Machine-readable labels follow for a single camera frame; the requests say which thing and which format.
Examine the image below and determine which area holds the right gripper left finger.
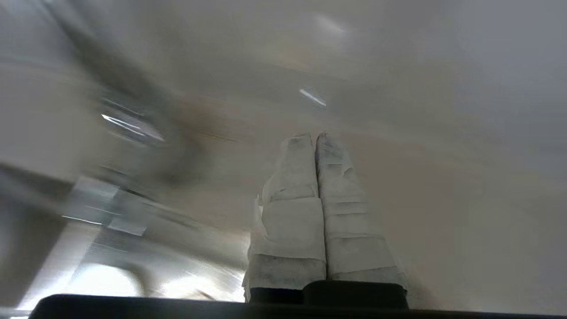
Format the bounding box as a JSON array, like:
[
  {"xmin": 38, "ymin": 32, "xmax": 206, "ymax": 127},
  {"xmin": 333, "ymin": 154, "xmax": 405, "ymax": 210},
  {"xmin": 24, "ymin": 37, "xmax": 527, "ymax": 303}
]
[{"xmin": 242, "ymin": 132, "xmax": 328, "ymax": 304}]

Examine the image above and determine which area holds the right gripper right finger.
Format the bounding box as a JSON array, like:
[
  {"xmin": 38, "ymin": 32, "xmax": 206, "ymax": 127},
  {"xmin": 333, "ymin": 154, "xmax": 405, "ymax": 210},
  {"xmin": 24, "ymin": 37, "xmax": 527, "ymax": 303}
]
[{"xmin": 305, "ymin": 132, "xmax": 409, "ymax": 309}]

